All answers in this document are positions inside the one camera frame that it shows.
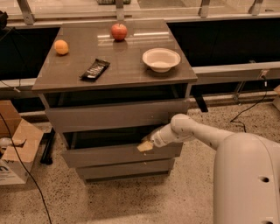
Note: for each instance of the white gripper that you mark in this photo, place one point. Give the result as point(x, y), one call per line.
point(157, 139)

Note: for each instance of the grey drawer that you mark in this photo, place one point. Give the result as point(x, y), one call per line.
point(125, 170)
point(112, 116)
point(113, 146)

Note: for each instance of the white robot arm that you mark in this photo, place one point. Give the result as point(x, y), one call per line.
point(246, 173)

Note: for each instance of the grey bottom drawer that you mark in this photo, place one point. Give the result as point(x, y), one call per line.
point(125, 170)

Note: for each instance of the grey top drawer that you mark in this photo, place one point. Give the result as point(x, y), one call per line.
point(112, 116)

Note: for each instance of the grey drawer cabinet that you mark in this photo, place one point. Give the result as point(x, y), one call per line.
point(126, 80)

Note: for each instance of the white paper bowl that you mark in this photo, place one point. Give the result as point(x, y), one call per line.
point(161, 60)

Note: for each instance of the black snack bar wrapper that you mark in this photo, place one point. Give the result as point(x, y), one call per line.
point(95, 70)

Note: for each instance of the black stand foot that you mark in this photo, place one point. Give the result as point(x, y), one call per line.
point(48, 139)

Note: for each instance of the red apple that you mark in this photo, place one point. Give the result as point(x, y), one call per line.
point(119, 31)

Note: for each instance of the orange fruit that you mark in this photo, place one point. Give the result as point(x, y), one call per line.
point(61, 47)

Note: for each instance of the brown cardboard box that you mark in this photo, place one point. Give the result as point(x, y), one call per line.
point(20, 142)

